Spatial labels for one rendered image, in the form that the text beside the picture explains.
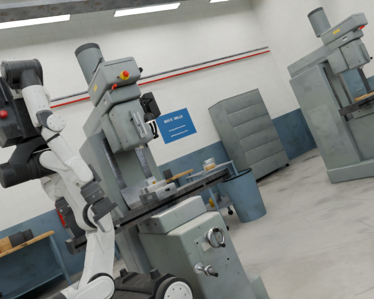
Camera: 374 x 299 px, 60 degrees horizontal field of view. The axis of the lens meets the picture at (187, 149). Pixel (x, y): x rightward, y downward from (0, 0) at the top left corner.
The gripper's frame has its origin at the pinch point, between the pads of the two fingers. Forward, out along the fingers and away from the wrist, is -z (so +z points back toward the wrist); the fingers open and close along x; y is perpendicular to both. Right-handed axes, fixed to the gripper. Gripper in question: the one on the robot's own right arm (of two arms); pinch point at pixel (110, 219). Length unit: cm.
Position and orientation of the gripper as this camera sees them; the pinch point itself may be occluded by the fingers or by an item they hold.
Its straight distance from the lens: 155.8
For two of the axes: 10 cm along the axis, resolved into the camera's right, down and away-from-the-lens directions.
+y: -5.5, 2.4, 8.0
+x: 6.4, -4.8, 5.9
